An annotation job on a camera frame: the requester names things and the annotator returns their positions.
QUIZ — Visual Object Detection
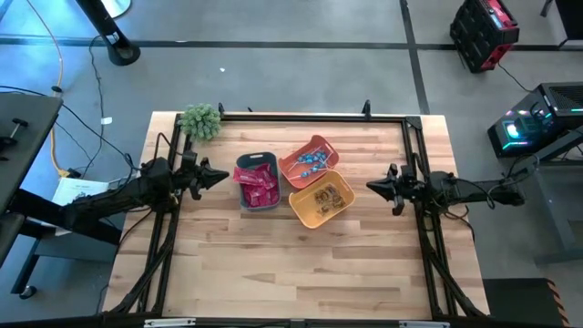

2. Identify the black computer tower with lights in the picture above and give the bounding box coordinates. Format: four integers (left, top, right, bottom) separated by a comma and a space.
486, 81, 583, 159

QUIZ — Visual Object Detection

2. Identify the yellow cable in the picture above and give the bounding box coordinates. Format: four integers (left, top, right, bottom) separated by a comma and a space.
26, 0, 69, 179

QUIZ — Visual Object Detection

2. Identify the small green potted plant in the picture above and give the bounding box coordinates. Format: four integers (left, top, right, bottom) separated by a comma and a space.
177, 103, 223, 142

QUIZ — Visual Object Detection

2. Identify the black crate with striped edge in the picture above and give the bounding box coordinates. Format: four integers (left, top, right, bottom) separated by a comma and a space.
482, 277, 569, 327

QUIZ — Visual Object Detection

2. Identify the grey computer stand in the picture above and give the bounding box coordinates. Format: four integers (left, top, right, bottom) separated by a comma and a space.
500, 129, 583, 265

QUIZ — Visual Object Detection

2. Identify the black furniture leg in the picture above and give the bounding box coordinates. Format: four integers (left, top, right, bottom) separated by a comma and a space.
539, 0, 583, 50

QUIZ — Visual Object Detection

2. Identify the teal plastic bin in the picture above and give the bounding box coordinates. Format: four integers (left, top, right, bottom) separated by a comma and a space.
235, 151, 282, 212

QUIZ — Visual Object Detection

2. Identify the silver metal bracket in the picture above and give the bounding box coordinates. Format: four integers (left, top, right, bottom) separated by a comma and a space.
398, 320, 451, 328
143, 318, 197, 328

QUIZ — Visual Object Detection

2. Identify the orange plastic bin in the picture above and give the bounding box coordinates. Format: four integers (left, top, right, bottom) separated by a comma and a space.
278, 134, 341, 190

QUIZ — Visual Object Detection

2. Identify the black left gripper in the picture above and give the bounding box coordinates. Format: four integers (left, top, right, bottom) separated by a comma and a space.
175, 149, 230, 201

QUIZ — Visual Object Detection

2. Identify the red and black equipment case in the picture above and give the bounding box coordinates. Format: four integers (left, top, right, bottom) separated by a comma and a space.
449, 0, 520, 74

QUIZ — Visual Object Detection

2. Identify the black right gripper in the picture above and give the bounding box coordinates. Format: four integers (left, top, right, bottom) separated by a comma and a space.
366, 162, 420, 217

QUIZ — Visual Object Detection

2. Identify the yellow plastic bin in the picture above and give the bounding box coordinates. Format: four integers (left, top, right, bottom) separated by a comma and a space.
288, 169, 356, 230

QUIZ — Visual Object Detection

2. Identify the dark side table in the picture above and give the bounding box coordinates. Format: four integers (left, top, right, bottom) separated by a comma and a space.
0, 93, 124, 301

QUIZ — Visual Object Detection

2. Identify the white round stand base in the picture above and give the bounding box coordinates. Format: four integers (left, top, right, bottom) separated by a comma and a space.
100, 0, 133, 19

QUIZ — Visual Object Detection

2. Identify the black stand post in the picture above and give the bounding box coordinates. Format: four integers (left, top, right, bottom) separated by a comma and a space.
75, 0, 141, 67

